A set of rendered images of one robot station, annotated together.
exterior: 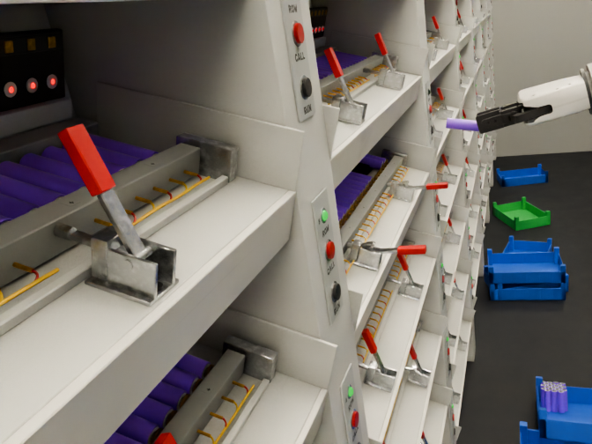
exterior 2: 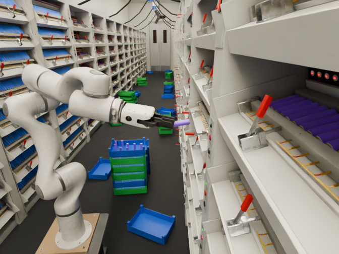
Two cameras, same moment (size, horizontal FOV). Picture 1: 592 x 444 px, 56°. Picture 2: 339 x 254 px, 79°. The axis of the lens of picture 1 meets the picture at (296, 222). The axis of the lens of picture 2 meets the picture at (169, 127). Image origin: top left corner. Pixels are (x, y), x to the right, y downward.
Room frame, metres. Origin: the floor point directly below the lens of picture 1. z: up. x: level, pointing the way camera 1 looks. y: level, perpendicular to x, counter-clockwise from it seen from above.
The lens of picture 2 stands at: (1.54, -0.61, 1.29)
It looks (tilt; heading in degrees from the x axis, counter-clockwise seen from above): 22 degrees down; 157
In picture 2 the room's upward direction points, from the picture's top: straight up
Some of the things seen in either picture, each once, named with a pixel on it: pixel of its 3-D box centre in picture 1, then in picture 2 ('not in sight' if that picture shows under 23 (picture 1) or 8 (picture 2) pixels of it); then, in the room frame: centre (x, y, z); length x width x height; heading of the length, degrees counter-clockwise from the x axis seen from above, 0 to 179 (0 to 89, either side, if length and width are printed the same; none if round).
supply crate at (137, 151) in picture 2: not in sight; (127, 146); (-0.09, -0.31, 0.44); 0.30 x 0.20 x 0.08; 73
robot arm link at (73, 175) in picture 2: not in sight; (69, 186); (0.54, -0.75, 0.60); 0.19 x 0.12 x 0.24; 123
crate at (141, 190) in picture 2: not in sight; (131, 183); (-0.09, -0.31, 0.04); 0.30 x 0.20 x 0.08; 73
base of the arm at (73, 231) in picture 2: not in sight; (71, 221); (0.55, -0.77, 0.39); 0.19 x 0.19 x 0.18
